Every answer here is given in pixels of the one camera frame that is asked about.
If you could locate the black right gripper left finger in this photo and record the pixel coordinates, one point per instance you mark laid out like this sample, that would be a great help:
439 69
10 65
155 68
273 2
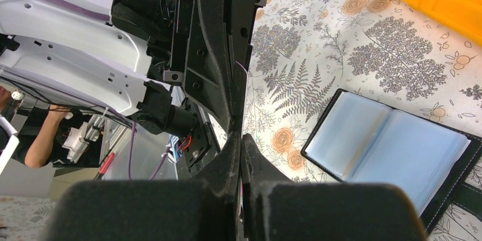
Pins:
204 207

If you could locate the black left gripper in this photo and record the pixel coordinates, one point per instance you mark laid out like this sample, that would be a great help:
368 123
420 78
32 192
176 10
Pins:
197 50

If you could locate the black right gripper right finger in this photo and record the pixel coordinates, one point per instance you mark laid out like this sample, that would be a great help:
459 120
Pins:
276 208

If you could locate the black leather card holder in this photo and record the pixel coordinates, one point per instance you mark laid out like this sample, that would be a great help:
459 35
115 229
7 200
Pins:
359 140

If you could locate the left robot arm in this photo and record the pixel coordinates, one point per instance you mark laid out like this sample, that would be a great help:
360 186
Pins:
84 77

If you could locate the floral patterned table mat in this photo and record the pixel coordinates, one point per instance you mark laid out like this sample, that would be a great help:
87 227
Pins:
310 48

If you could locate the person in background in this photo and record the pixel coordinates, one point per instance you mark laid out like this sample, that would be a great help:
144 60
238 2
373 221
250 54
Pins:
41 140

